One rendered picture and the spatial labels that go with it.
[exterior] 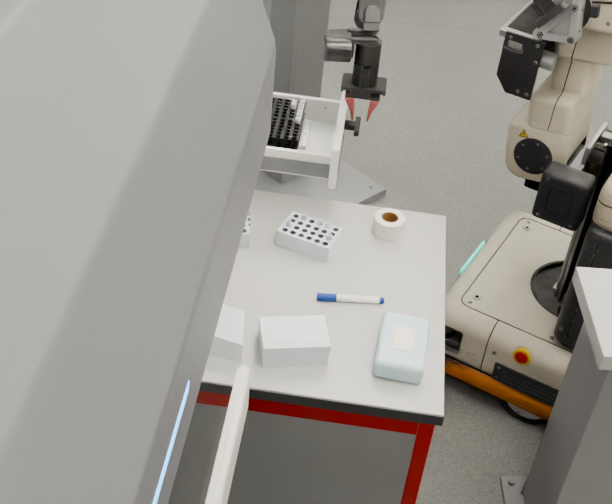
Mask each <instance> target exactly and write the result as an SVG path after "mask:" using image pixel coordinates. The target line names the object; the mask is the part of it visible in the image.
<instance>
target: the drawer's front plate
mask: <svg viewBox="0 0 612 504"><path fill-rule="evenodd" d="M345 92H346V90H343V92H342V95H341V101H340V107H339V112H338V118H337V123H336V129H335V135H334V140H333V146H332V153H331V161H330V169H329V178H328V186H327V188H328V189H335V186H336V180H337V172H338V164H339V162H340V161H339V158H340V153H341V147H342V140H343V134H344V124H345V120H346V115H347V110H348V106H347V103H346V101H345Z"/></svg>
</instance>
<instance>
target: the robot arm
mask: <svg viewBox="0 0 612 504"><path fill-rule="evenodd" d="M386 1H387V0H358V1H357V4H356V10H355V16H354V22H355V25H356V26H357V28H344V29H329V30H327V31H326V33H325V35H324V45H323V59H324V62H350V61H351V58H353V55H354V46H355V44H356V49H355V57H354V66H353V74H351V73H343V77H342V83H341V91H342V92H343V90H346V92H345V101H346V103H347V106H348V108H349V110H350V115H351V120H353V114H354V104H355V98H356V99H365V100H370V102H369V107H368V113H367V120H366V122H368V120H369V118H370V115H371V113H372V112H373V111H374V109H375V108H376V107H377V105H378V104H379V101H380V95H383V97H384V96H385V94H386V86H387V78H384V77H378V71H379V63H380V55H381V48H382V40H381V39H380V38H379V37H378V36H375V35H376V34H377V33H378V32H379V28H380V23H381V22H382V20H383V18H384V13H385V7H386ZM533 1H534V4H533V5H532V7H533V8H534V10H535V11H536V12H537V14H538V15H539V16H540V18H539V19H538V20H537V21H536V22H535V23H534V24H535V25H536V26H537V28H538V29H539V28H540V27H541V26H543V25H544V24H546V23H547V22H548V21H550V20H551V19H552V18H554V17H555V16H556V15H558V14H559V13H560V12H562V11H563V10H564V9H566V8H567V7H568V6H569V5H570V4H571V2H572V1H573V0H533Z"/></svg>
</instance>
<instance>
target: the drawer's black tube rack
mask: <svg viewBox="0 0 612 504"><path fill-rule="evenodd" d="M291 103H292V100H290V99H282V98H275V97H273V101H272V115H271V129H270V135H269V138H268V142H267V146H273V147H280V148H288V149H295V150H298V146H299V141H300V137H301V133H302V128H303V124H304V119H305V114H306V112H305V113H304V117H303V121H302V120H301V121H302V126H301V130H300V134H299V139H298V143H293V142H289V140H290V137H292V136H291V132H292V128H293V123H294V120H295V115H296V111H297V107H298V104H299V101H297V105H296V109H291ZM290 118H292V119H290Z"/></svg>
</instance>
